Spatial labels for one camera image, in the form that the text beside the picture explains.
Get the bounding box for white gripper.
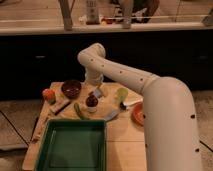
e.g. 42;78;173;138
85;68;104;98

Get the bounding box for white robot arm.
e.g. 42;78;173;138
78;43;203;171

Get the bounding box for white paper cup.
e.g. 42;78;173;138
87;106;97;113

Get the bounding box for green plastic cup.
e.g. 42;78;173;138
116;87;128;103

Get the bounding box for green cucumber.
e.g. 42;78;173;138
74;103;87;120

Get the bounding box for dark red bowl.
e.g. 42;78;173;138
61;80;82;99

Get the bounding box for grey spatula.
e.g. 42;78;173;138
104;110;120;122

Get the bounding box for white spoon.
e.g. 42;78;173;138
119;99;143;110

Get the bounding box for wooden block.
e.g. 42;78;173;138
50;99;70;115

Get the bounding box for orange bowl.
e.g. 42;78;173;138
131;103;144;126

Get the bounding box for green plastic tray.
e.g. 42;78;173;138
34;120;106;171

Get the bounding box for white bottle on counter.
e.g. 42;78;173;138
86;0;99;25

